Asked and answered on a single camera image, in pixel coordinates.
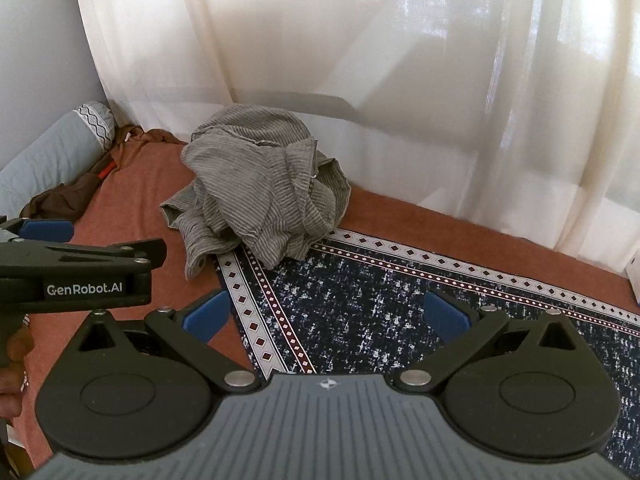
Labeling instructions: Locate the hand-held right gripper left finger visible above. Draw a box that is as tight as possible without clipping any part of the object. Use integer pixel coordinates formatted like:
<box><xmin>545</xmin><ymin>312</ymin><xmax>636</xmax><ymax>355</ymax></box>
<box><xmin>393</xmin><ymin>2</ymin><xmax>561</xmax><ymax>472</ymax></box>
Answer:
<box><xmin>75</xmin><ymin>290</ymin><xmax>261</xmax><ymax>393</ymax></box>

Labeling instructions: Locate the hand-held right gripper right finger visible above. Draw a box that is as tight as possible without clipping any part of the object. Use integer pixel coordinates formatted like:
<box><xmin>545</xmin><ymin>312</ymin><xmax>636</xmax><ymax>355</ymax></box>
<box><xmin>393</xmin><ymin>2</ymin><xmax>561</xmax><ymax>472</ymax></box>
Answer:
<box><xmin>396</xmin><ymin>290</ymin><xmax>582</xmax><ymax>392</ymax></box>

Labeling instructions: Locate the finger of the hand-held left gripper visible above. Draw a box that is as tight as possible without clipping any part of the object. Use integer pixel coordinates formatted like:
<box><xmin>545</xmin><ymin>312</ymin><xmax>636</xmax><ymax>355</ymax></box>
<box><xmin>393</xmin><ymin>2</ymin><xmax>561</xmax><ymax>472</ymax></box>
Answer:
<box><xmin>0</xmin><ymin>239</ymin><xmax>167</xmax><ymax>279</ymax></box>
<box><xmin>0</xmin><ymin>217</ymin><xmax>76</xmax><ymax>242</ymax></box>

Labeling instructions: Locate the grey striped shirt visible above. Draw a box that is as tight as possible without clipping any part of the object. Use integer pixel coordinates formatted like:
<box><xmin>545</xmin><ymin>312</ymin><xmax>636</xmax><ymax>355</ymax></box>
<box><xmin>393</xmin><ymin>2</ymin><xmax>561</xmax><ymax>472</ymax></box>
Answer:
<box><xmin>159</xmin><ymin>104</ymin><xmax>352</xmax><ymax>281</ymax></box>

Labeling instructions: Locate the person's left hand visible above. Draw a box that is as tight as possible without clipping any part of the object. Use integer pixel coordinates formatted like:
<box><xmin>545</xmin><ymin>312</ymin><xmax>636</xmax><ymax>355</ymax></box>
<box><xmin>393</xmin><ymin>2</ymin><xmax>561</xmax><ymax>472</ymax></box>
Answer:
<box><xmin>0</xmin><ymin>315</ymin><xmax>35</xmax><ymax>423</ymax></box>

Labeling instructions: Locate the dark brown cloth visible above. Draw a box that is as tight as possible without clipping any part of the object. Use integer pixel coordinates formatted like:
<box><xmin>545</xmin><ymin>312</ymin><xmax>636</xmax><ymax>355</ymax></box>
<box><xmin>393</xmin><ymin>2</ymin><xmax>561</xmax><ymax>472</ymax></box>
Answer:
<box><xmin>22</xmin><ymin>126</ymin><xmax>193</xmax><ymax>222</ymax></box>

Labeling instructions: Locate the light blue pillow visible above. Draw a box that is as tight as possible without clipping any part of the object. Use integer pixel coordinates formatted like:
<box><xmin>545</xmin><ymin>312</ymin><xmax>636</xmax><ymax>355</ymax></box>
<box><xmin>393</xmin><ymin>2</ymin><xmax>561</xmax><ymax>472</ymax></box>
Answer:
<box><xmin>0</xmin><ymin>102</ymin><xmax>117</xmax><ymax>218</ymax></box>

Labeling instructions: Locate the orange-brown bed sheet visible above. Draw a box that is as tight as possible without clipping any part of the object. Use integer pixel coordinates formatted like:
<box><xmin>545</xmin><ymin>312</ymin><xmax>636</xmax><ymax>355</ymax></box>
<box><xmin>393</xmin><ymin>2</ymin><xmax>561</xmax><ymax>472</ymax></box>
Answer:
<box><xmin>15</xmin><ymin>125</ymin><xmax>640</xmax><ymax>466</ymax></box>

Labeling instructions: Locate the dark blue patterned blanket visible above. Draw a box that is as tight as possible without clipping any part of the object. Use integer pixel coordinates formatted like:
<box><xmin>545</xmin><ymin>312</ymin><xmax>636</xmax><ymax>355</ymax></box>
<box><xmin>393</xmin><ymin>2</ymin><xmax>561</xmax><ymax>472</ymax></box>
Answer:
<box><xmin>216</xmin><ymin>227</ymin><xmax>640</xmax><ymax>478</ymax></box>

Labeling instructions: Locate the white sheer curtain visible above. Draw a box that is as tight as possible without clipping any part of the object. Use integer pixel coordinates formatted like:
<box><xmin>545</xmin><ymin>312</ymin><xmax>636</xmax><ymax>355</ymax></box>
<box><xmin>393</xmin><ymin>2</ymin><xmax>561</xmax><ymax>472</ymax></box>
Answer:
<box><xmin>71</xmin><ymin>0</ymin><xmax>640</xmax><ymax>281</ymax></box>

